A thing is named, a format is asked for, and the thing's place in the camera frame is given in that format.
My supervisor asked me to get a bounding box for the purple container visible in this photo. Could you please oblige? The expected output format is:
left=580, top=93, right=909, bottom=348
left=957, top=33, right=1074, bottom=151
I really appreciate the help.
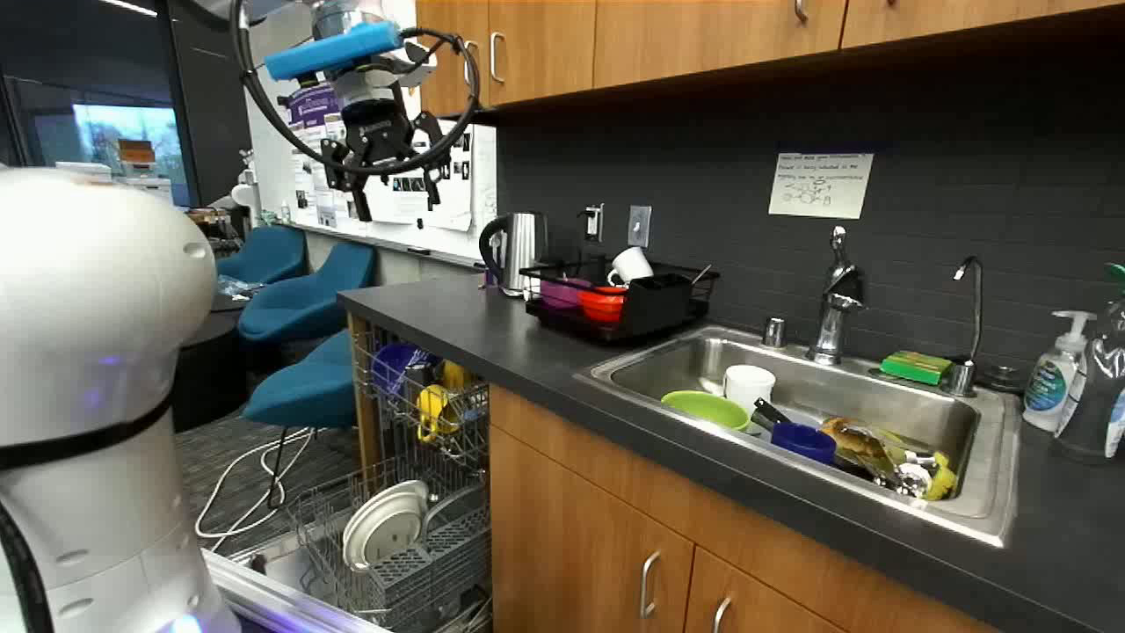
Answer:
left=539, top=276, right=587, bottom=315

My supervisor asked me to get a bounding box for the wall power outlet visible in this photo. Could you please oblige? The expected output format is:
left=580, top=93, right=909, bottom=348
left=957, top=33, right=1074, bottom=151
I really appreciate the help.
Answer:
left=580, top=201, right=611, bottom=244

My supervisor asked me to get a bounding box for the wire dishwasher rack with plates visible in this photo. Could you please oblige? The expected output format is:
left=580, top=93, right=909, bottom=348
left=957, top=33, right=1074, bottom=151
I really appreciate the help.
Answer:
left=277, top=466, right=493, bottom=633

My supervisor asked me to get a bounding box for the purple header poster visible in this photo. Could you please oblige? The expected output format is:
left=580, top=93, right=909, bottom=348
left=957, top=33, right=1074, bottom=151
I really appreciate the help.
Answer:
left=277, top=81, right=364, bottom=232

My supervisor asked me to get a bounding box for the yellow plastic cup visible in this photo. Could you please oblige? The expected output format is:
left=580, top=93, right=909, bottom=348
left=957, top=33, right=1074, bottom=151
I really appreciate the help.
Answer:
left=436, top=358, right=473, bottom=396

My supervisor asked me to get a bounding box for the bright window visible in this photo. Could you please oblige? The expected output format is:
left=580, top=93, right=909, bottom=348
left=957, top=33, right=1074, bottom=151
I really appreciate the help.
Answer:
left=66, top=101, right=192, bottom=212

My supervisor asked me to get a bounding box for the red bowl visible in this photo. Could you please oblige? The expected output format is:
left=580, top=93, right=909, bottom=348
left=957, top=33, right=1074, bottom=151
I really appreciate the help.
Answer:
left=575, top=283, right=634, bottom=329

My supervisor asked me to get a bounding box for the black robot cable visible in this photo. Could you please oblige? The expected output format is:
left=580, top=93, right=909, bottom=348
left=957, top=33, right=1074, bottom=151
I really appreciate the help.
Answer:
left=0, top=0, right=485, bottom=633

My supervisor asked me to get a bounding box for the wall light switch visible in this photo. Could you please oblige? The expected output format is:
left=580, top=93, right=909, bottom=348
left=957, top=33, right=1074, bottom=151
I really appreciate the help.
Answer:
left=625, top=202, right=658, bottom=249

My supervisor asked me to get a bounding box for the yellow item in sink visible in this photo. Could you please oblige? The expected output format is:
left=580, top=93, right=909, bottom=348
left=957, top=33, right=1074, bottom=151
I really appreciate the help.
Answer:
left=920, top=451, right=962, bottom=506

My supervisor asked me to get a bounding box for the dirty brown pan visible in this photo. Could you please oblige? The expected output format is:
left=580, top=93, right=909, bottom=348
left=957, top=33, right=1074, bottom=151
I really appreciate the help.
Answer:
left=818, top=416, right=934, bottom=495

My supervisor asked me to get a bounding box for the chrome kitchen faucet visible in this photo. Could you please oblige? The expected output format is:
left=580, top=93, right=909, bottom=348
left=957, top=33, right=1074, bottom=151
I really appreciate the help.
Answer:
left=807, top=221, right=868, bottom=370

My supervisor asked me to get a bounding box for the white paper notice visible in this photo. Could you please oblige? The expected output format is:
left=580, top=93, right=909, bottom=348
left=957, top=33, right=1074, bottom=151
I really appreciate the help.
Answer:
left=765, top=147, right=877, bottom=226

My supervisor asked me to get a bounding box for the white printed poster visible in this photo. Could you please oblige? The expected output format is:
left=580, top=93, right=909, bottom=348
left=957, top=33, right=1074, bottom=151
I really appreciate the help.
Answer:
left=363, top=114, right=477, bottom=239

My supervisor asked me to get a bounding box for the thin chrome water tap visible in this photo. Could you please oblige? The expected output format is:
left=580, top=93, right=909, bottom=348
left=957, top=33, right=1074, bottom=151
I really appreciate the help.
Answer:
left=949, top=253, right=989, bottom=400

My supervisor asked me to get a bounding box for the green sponge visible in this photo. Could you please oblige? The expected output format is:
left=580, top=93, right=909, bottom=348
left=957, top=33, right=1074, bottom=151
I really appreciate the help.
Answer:
left=877, top=348, right=957, bottom=390

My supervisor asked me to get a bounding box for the white wall board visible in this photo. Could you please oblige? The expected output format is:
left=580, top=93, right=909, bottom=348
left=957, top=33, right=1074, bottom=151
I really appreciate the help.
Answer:
left=247, top=66, right=504, bottom=271

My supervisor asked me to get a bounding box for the dark dish soap bottle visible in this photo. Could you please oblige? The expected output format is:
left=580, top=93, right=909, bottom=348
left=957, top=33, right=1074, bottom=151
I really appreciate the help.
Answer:
left=1059, top=261, right=1125, bottom=460

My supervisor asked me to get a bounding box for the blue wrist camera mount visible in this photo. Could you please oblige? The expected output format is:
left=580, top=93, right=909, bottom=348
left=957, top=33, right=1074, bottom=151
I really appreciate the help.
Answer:
left=264, top=16, right=403, bottom=83

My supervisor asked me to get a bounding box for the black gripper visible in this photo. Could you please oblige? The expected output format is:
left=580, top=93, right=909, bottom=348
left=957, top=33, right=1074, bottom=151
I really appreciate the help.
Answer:
left=318, top=93, right=454, bottom=226

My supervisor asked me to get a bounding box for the white floor cable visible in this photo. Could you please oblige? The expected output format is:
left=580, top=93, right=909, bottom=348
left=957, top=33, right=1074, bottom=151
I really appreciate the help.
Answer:
left=188, top=425, right=318, bottom=554

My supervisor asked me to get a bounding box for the white plate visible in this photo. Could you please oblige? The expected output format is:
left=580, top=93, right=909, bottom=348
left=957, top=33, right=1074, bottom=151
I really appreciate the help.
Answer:
left=338, top=475, right=431, bottom=577

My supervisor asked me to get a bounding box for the white cup in sink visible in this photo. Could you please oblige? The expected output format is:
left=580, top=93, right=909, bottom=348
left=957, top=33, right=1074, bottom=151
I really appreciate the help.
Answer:
left=719, top=363, right=781, bottom=419

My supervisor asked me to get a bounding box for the white pump soap bottle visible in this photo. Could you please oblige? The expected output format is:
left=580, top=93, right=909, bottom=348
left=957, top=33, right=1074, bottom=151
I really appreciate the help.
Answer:
left=1019, top=304, right=1101, bottom=439

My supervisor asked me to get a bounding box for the blue bowl in sink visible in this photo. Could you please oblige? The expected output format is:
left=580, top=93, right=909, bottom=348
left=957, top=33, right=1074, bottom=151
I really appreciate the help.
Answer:
left=768, top=419, right=845, bottom=472

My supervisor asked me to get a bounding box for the stainless steel sink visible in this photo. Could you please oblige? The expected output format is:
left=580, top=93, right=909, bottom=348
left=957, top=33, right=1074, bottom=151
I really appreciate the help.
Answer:
left=574, top=324, right=1024, bottom=552

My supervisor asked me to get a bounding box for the stainless dishwasher door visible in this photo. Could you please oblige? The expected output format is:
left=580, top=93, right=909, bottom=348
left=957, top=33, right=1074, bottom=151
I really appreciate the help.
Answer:
left=205, top=540, right=390, bottom=633

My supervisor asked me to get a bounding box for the wooden base cabinet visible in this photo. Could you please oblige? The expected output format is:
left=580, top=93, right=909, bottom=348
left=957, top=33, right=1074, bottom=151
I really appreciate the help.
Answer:
left=488, top=382, right=999, bottom=633

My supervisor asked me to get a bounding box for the wire dishwasher rack with cups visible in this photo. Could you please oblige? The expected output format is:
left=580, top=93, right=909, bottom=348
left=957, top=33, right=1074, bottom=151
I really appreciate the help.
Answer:
left=348, top=319, right=493, bottom=475

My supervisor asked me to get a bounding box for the wooden wall cabinet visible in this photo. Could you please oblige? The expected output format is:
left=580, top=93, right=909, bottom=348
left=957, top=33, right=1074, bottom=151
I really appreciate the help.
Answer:
left=413, top=0, right=1125, bottom=124

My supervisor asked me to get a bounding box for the white mug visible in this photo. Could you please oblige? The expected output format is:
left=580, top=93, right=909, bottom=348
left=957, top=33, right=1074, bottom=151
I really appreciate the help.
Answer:
left=603, top=243, right=658, bottom=292

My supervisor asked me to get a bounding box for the green plastic bowl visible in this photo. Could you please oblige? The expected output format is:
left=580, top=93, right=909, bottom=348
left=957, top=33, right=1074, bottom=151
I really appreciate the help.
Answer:
left=658, top=387, right=751, bottom=435

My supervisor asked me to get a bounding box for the black dish drying rack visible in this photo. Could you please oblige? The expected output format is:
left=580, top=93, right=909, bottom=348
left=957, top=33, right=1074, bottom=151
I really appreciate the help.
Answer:
left=519, top=261, right=719, bottom=351

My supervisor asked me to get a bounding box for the yellow mug with handle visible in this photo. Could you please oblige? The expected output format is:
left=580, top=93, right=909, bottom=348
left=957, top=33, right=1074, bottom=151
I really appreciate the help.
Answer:
left=412, top=379, right=457, bottom=446

